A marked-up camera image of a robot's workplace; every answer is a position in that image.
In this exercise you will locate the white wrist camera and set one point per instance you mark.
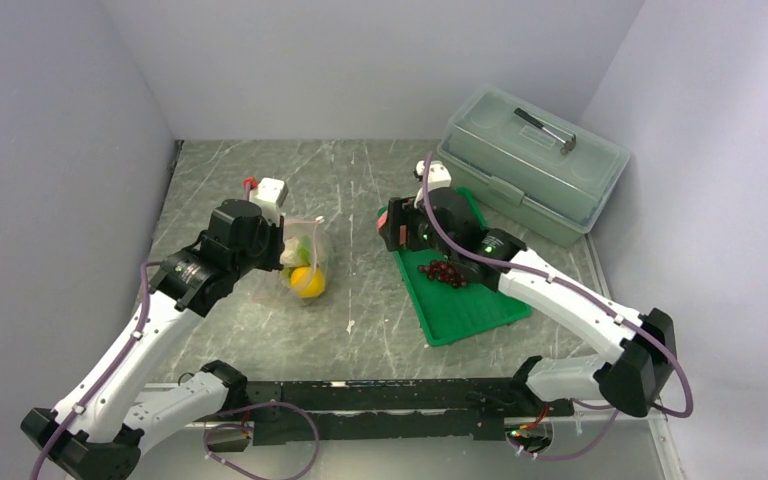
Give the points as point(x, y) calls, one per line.
point(268, 193)
point(439, 176)

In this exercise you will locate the pale green lidded storage box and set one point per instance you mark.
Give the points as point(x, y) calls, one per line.
point(543, 172)

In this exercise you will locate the yellow orange fruit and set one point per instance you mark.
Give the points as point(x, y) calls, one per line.
point(307, 282)

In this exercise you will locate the aluminium frame rail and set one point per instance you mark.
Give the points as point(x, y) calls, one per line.
point(100, 428)

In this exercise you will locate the clear zip top bag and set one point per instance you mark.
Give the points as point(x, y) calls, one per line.
point(273, 288)

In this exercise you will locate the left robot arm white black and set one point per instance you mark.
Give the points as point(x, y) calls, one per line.
point(99, 431)

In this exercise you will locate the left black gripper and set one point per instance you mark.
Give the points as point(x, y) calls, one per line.
point(275, 232)

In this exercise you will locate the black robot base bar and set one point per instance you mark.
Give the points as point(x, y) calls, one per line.
point(483, 409)

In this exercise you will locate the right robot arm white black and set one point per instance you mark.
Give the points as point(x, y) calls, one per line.
point(635, 353)

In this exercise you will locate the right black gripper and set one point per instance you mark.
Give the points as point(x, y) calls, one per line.
point(403, 211)

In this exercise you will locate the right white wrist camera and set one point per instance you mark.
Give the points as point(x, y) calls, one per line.
point(439, 176)

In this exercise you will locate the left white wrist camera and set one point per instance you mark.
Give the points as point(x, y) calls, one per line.
point(268, 193)

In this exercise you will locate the purple grape bunch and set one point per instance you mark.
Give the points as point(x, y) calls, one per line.
point(443, 272)

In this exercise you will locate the green plastic tray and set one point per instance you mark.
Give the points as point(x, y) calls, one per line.
point(447, 314)

